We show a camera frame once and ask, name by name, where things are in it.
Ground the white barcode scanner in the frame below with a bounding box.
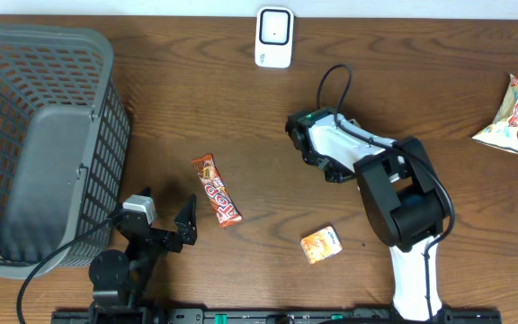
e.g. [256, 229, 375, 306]
[255, 6, 294, 68]

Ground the yellow snack chip bag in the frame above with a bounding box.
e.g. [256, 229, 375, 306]
[472, 74, 518, 154]

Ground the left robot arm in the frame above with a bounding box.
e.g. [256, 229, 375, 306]
[89, 187, 197, 324]

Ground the grey plastic mesh basket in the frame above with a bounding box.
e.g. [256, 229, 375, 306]
[0, 23, 130, 280]

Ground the orange chocolate bar wrapper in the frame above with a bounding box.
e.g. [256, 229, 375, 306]
[191, 154, 243, 228]

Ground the right black cable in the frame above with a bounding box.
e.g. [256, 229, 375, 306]
[316, 63, 456, 321]

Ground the orange tissue pack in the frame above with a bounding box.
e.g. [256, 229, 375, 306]
[300, 226, 343, 265]

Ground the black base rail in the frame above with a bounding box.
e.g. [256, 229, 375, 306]
[50, 307, 503, 324]

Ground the black cable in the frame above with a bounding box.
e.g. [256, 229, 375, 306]
[316, 63, 456, 321]
[15, 215, 121, 324]

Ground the left black cable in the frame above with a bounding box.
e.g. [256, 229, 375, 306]
[15, 215, 121, 324]

